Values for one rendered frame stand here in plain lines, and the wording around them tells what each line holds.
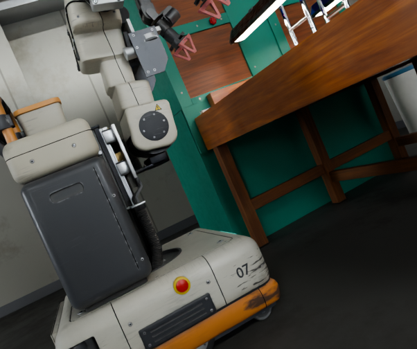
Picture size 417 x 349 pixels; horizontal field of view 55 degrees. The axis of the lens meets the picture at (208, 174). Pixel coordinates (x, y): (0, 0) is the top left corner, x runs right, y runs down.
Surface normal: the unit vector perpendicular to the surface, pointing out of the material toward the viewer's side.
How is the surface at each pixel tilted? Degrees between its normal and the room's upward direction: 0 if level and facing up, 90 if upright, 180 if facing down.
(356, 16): 90
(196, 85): 90
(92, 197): 90
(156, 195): 90
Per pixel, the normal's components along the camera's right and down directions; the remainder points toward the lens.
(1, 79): 0.29, -0.07
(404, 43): -0.84, 0.39
